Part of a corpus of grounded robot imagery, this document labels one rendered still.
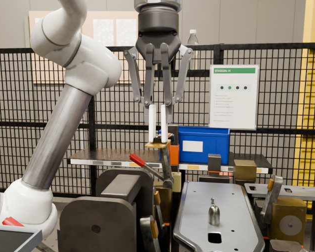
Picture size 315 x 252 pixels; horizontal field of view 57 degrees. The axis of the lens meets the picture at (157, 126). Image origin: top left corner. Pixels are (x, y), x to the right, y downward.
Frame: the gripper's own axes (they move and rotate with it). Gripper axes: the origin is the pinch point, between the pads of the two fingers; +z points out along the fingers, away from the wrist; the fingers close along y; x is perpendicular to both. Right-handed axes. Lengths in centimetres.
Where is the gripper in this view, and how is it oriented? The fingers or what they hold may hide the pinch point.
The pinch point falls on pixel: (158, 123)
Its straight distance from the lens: 55.3
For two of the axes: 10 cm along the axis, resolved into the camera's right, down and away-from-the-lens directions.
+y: 9.8, 0.2, -1.8
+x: 1.8, -1.0, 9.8
